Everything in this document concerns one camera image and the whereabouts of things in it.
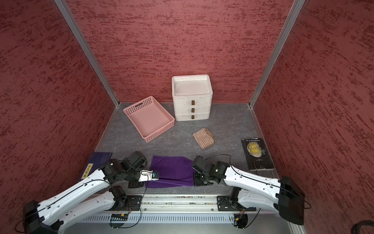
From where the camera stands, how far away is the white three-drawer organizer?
37.3 inches

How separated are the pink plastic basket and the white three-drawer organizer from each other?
10cm

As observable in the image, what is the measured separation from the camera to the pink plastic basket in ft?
3.35
